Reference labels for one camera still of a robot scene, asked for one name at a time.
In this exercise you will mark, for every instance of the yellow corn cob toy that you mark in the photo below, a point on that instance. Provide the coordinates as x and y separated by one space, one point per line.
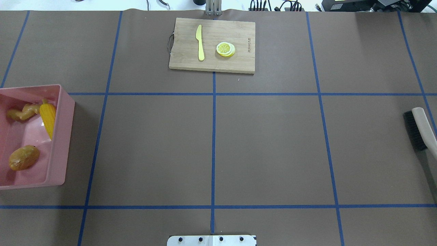
47 112

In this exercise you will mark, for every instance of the tan ginger root toy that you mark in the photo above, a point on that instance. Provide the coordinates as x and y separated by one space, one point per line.
28 111

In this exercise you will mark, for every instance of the brown potato toy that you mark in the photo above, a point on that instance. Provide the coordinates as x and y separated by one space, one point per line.
24 157

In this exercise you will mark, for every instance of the beige hand brush black bristles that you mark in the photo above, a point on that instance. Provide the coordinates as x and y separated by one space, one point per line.
419 131

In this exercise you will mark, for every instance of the pink plastic bin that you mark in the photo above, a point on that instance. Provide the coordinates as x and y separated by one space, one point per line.
50 169

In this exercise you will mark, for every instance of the yellow plastic knife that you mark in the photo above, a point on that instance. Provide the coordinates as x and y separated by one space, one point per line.
198 36

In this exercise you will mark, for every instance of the yellow lemon slice toy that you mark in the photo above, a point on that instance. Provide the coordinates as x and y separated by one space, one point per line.
225 49

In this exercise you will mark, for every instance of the bamboo cutting board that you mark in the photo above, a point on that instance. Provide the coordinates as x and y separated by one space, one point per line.
184 52

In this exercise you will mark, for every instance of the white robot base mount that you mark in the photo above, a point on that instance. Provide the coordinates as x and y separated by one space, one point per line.
212 240

